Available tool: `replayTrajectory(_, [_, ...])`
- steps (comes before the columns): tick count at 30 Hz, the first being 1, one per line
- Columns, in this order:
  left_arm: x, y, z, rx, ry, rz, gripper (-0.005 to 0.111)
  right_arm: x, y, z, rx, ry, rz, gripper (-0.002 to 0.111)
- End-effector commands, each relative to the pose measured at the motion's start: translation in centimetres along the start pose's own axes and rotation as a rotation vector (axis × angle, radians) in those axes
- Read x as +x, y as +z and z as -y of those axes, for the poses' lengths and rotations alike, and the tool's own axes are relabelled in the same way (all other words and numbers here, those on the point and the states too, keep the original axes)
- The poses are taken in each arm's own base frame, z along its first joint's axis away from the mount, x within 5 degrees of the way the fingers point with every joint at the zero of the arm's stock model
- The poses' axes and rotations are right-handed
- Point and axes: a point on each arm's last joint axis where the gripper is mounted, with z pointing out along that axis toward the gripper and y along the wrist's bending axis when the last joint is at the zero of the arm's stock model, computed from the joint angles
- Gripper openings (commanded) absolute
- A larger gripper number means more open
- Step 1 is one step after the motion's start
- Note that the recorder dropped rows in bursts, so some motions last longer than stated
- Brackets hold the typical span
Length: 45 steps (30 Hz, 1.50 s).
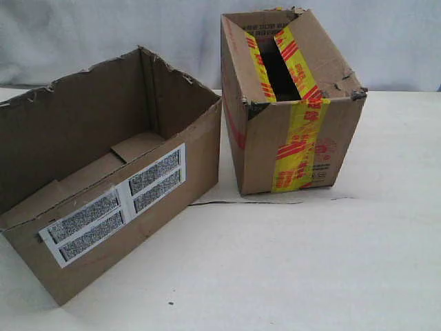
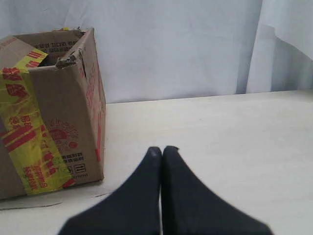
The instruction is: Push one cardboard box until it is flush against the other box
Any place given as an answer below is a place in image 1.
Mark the cardboard box with yellow tape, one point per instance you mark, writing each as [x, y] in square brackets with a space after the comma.
[292, 103]

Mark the brown cardboard box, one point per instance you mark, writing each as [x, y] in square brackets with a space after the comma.
[96, 162]

